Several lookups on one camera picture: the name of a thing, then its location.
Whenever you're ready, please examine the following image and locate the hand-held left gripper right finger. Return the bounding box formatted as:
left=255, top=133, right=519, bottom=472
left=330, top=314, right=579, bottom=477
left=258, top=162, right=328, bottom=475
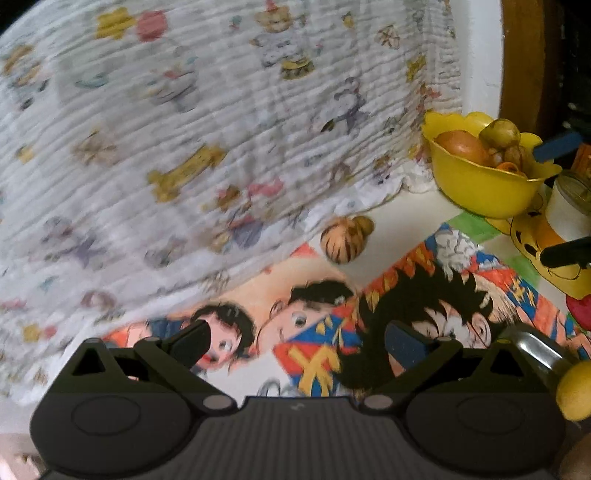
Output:
left=362, top=320, right=532, bottom=412

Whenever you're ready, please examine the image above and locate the wooden door frame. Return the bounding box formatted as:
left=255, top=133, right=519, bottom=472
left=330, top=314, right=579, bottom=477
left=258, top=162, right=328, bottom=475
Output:
left=501, top=0, right=561, bottom=139

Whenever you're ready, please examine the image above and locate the yellow plastic bowl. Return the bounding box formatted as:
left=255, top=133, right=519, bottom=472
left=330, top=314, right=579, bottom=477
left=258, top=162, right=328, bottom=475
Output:
left=422, top=111, right=561, bottom=220

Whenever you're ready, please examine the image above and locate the brown green pear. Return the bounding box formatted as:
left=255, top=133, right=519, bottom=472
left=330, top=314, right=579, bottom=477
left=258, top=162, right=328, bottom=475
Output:
left=478, top=119, right=522, bottom=149

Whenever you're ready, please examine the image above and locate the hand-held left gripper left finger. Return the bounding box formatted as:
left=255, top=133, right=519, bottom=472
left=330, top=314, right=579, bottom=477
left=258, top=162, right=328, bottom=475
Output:
left=69, top=318, right=236, bottom=412

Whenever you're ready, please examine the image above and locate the striped round fruit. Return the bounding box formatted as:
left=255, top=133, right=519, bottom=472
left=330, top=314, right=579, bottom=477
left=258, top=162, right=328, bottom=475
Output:
left=321, top=217, right=365, bottom=265

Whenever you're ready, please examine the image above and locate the yellow lemon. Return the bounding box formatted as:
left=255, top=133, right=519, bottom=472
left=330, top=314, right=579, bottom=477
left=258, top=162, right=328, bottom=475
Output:
left=555, top=362, right=591, bottom=422

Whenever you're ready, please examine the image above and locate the plain brown kiwi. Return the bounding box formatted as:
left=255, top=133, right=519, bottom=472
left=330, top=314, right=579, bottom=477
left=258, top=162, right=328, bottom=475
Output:
left=554, top=443, right=591, bottom=480

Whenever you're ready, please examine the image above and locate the cartoon printed mat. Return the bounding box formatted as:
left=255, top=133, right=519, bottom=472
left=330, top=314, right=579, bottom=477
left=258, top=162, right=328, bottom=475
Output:
left=99, top=185, right=591, bottom=402

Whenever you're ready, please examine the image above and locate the small brown kiwi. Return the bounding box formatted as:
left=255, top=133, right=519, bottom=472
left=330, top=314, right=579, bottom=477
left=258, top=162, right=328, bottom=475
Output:
left=353, top=215, right=376, bottom=245

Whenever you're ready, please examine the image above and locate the white printed blanket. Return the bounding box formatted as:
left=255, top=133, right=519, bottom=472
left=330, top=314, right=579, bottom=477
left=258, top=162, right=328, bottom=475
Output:
left=0, top=0, right=462, bottom=407

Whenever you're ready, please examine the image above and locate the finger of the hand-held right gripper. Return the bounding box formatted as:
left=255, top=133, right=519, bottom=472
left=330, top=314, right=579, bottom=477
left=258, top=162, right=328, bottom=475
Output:
left=531, top=130, right=583, bottom=163
left=541, top=237, right=591, bottom=271

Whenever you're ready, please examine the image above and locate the white plastic container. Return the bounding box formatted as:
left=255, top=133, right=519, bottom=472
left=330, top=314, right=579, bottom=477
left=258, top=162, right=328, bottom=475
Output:
left=542, top=170, right=591, bottom=243

